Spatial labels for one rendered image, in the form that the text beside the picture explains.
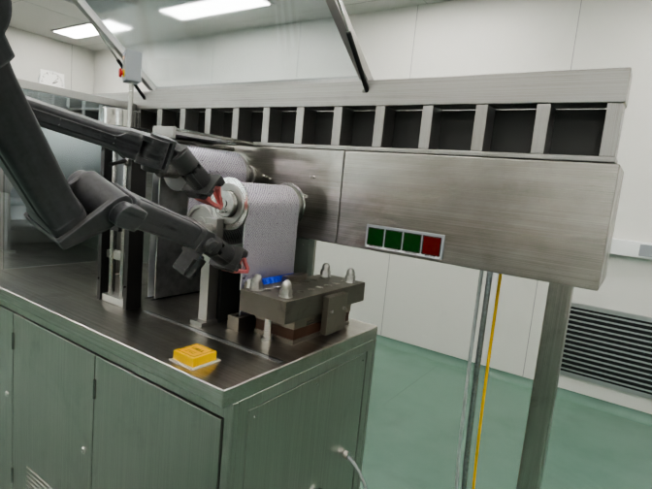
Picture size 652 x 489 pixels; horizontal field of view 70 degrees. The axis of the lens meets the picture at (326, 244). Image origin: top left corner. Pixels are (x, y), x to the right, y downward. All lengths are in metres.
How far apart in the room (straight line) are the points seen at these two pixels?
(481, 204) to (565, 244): 0.23
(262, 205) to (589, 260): 0.85
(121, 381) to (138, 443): 0.16
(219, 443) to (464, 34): 3.48
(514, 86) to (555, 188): 0.28
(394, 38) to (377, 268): 1.92
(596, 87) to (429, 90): 0.41
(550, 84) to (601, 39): 2.47
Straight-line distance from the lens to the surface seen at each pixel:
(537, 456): 1.61
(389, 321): 4.13
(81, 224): 0.77
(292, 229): 1.47
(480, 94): 1.36
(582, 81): 1.31
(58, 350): 1.62
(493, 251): 1.31
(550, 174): 1.28
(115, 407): 1.41
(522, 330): 3.77
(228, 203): 1.32
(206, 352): 1.13
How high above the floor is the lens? 1.33
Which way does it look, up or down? 8 degrees down
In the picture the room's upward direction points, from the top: 5 degrees clockwise
